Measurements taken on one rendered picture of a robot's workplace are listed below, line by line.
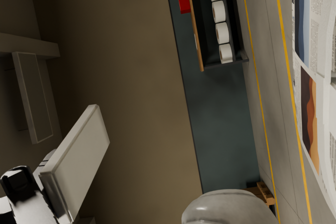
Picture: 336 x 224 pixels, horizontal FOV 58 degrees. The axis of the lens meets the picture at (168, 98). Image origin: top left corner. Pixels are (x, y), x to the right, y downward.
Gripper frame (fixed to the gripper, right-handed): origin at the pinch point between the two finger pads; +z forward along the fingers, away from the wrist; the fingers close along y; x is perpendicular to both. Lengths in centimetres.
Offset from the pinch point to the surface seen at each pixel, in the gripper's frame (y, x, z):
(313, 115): 9.9, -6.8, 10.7
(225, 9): 48, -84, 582
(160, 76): -102, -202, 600
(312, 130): 9.9, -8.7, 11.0
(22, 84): -292, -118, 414
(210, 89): 0, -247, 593
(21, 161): -331, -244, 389
